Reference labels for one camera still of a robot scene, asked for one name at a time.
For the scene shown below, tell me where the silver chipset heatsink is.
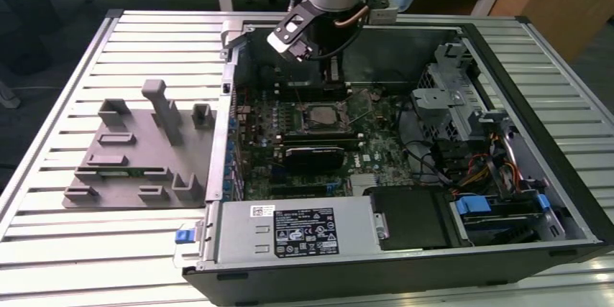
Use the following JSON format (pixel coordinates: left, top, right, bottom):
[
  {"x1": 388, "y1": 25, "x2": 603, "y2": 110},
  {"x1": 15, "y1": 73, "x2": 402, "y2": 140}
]
[{"x1": 350, "y1": 173, "x2": 380, "y2": 193}]

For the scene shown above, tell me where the silver metal drive cage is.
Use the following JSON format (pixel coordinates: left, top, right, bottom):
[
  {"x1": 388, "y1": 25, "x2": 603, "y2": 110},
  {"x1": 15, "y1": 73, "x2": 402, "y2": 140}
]
[{"x1": 410, "y1": 42, "x2": 499, "y2": 142}]

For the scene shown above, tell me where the green motherboard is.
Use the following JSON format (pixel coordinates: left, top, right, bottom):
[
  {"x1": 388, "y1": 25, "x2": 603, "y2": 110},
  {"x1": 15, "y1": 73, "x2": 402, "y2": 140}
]
[{"x1": 230, "y1": 83, "x2": 418, "y2": 202}]

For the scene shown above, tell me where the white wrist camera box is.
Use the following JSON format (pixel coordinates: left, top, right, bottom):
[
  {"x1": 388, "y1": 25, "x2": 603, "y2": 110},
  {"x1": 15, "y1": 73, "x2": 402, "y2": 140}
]
[{"x1": 266, "y1": 7, "x2": 322, "y2": 63}]

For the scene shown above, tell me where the blue disk carrier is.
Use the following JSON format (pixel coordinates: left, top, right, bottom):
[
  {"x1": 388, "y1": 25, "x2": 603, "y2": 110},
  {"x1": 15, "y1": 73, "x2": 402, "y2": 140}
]
[{"x1": 452, "y1": 193, "x2": 553, "y2": 245}]

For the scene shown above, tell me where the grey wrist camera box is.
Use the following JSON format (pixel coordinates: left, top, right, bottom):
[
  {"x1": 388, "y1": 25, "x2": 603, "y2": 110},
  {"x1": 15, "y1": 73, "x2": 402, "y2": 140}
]
[{"x1": 367, "y1": 0, "x2": 400, "y2": 24}]

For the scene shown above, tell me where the silver power supply unit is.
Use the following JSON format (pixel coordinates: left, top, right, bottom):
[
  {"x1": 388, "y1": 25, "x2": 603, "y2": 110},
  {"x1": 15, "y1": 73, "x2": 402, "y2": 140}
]
[{"x1": 206, "y1": 197, "x2": 390, "y2": 263}]

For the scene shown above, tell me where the grey parts rack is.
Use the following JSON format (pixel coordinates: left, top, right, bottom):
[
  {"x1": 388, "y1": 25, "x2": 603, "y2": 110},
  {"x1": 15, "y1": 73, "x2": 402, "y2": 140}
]
[{"x1": 61, "y1": 78, "x2": 220, "y2": 211}]

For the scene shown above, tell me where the black graphics card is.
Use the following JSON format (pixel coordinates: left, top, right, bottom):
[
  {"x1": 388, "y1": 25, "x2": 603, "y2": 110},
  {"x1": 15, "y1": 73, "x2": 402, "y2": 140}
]
[{"x1": 282, "y1": 145, "x2": 346, "y2": 174}]

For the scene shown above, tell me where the wooden cabinet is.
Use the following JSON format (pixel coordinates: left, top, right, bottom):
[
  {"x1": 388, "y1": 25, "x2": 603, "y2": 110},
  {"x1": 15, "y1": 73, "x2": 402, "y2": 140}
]
[{"x1": 491, "y1": 0, "x2": 614, "y2": 65}]

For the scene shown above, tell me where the cable with brass plug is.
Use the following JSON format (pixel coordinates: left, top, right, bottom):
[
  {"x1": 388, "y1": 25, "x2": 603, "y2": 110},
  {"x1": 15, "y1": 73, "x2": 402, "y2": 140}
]
[{"x1": 334, "y1": 5, "x2": 371, "y2": 30}]

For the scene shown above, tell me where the black PC case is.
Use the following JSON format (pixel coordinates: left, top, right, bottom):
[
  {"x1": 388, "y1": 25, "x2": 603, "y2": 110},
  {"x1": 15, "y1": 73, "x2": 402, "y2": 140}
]
[{"x1": 180, "y1": 15, "x2": 614, "y2": 304}]

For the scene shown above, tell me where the black RAM slot bank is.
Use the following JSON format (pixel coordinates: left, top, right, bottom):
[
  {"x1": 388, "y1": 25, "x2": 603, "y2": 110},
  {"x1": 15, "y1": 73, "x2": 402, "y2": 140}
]
[
  {"x1": 275, "y1": 82, "x2": 354, "y2": 102},
  {"x1": 282, "y1": 131, "x2": 362, "y2": 152}
]

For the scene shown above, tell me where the CPU socket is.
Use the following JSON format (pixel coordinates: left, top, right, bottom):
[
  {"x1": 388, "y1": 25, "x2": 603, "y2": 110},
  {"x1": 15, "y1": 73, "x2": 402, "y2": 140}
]
[{"x1": 299, "y1": 101, "x2": 350, "y2": 134}]

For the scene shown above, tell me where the metal socket cover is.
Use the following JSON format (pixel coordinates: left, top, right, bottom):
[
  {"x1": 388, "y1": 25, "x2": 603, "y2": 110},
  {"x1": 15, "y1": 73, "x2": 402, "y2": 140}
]
[{"x1": 338, "y1": 96, "x2": 368, "y2": 123}]

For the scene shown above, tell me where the coloured power wire bundle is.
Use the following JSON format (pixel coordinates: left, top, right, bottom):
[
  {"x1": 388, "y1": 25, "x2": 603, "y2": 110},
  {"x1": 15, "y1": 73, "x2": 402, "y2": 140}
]
[{"x1": 450, "y1": 132, "x2": 527, "y2": 193}]

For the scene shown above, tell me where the green RAM stick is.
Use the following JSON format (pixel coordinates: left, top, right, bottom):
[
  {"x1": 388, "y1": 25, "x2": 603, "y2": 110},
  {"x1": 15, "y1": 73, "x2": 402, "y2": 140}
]
[{"x1": 95, "y1": 170, "x2": 148, "y2": 178}]

